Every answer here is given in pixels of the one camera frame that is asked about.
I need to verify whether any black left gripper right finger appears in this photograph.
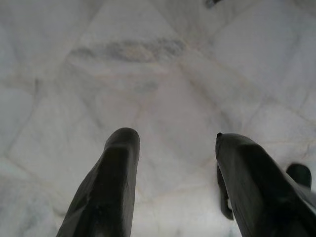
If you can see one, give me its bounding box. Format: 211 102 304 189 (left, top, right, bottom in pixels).
215 132 316 237

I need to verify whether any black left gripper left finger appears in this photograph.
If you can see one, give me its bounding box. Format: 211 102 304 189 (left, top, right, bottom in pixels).
56 127 142 237

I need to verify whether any black robot foot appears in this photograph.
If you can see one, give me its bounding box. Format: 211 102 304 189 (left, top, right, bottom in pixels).
285 163 313 191
217 163 234 220

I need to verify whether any dark grey object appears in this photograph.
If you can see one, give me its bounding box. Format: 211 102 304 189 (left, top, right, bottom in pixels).
205 0 223 9

